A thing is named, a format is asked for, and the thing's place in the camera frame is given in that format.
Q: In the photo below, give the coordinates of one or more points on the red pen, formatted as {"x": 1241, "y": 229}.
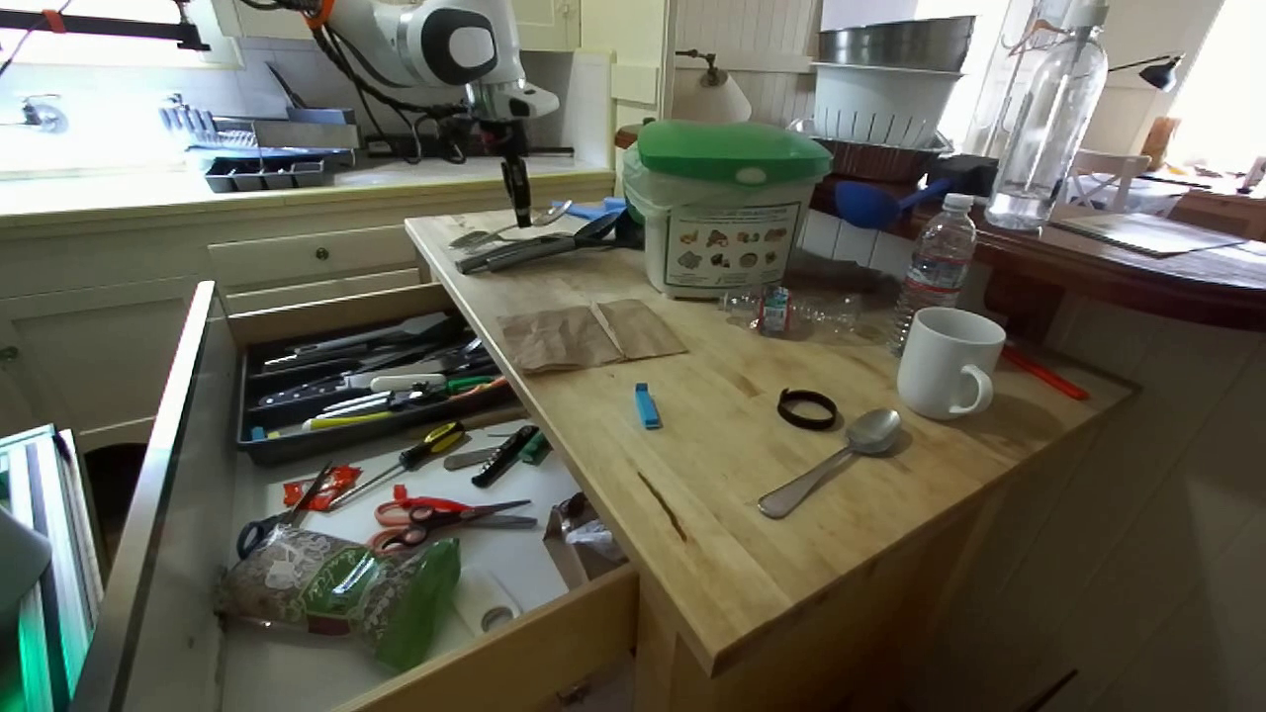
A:
{"x": 1044, "y": 373}

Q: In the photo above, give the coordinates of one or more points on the clear plastic water bottle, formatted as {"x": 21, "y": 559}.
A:
{"x": 937, "y": 264}

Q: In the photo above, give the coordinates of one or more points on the white ceramic mug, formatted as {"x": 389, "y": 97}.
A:
{"x": 948, "y": 361}

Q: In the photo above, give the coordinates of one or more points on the small table lamp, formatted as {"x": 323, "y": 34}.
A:
{"x": 714, "y": 97}

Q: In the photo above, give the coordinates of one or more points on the black cutlery organizer tray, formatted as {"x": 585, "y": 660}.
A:
{"x": 357, "y": 386}

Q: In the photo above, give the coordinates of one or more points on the metal mixing bowl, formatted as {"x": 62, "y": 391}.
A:
{"x": 933, "y": 43}

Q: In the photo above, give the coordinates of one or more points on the black marker pen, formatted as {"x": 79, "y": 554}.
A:
{"x": 505, "y": 457}

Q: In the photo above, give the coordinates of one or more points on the blue ice cube tray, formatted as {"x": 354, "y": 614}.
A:
{"x": 271, "y": 173}

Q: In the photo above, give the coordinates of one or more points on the metal spoon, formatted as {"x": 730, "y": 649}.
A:
{"x": 869, "y": 435}

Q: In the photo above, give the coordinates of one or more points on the red handled scissors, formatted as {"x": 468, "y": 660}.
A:
{"x": 407, "y": 519}

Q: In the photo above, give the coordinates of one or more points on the grey utensils pile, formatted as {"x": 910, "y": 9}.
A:
{"x": 609, "y": 225}

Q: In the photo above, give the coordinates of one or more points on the green plastic bag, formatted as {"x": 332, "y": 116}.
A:
{"x": 332, "y": 588}

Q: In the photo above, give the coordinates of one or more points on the black handled scissors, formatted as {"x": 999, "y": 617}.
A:
{"x": 258, "y": 531}

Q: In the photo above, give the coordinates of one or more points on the small glass jar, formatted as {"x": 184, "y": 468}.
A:
{"x": 776, "y": 314}

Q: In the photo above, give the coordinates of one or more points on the small blue lighter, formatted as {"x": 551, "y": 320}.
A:
{"x": 644, "y": 410}

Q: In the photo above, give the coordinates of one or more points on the large clear glass bottle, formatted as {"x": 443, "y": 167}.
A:
{"x": 1044, "y": 113}

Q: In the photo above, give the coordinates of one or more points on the green lid compost bin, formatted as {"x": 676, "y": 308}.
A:
{"x": 722, "y": 207}

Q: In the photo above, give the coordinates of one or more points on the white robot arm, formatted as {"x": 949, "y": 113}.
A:
{"x": 453, "y": 64}

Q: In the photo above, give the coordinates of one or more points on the yellow black screwdriver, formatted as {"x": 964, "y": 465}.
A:
{"x": 412, "y": 457}

